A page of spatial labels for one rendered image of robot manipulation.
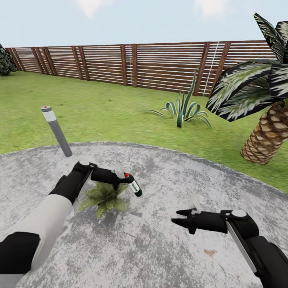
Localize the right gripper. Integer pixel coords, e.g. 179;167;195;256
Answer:
171;208;216;235

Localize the insectifuge atomizer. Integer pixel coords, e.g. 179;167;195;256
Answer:
125;173;143;197

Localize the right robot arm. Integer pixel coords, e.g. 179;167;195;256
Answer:
171;194;288;288

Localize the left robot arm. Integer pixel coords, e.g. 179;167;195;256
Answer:
0;160;133;288

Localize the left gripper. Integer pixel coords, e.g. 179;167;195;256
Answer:
100;168;133;190

